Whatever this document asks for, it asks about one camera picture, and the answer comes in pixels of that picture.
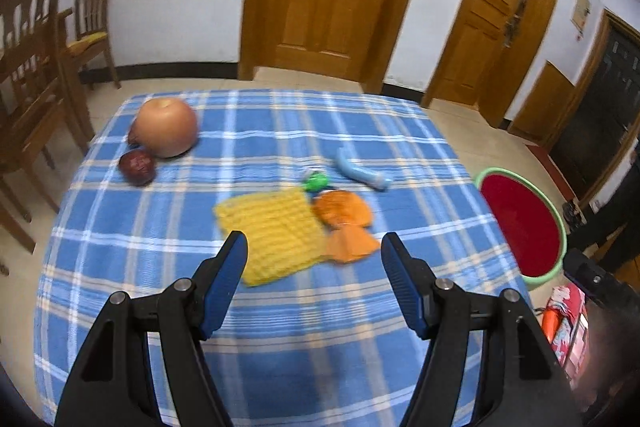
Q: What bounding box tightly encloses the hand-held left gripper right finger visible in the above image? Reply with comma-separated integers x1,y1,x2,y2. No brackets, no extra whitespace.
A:
381,232,583,427

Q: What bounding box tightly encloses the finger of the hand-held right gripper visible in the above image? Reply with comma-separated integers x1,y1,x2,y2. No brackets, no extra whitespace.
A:
562,248,640,308

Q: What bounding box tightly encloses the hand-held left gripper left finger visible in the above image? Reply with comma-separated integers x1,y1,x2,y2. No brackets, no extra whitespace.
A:
54,230,249,427

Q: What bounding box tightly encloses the yellow foam fruit net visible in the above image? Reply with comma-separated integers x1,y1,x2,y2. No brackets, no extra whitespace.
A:
214,188,333,289

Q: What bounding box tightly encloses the red basin with green rim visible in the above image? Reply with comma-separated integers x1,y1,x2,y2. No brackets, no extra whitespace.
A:
474,167,568,292

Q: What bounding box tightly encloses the orange plastic wrapper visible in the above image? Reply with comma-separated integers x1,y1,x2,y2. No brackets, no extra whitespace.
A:
312,189,381,264

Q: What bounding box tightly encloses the red patterned bag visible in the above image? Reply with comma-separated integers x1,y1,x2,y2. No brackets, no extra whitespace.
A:
542,284,590,369

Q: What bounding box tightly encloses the blue plaid tablecloth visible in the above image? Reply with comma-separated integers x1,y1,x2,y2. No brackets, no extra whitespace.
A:
32,89,538,427

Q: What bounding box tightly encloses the light blue tube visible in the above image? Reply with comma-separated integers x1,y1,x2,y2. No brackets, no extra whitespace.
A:
336,147,393,192

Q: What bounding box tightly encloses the green small toy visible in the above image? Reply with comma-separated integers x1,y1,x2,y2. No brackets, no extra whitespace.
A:
301,171,331,194

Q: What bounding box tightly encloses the orange-brown apple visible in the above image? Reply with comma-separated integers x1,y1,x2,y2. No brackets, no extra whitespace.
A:
136,98,198,158

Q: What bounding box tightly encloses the wooden chair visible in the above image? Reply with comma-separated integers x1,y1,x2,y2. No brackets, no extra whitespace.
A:
0,187,37,278
59,0,122,90
0,0,96,208

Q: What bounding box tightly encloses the yellow seat cushion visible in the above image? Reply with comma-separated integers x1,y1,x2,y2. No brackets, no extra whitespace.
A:
67,32,109,56

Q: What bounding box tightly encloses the paper wall notice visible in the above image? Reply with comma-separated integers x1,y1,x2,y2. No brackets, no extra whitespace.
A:
571,0,593,40

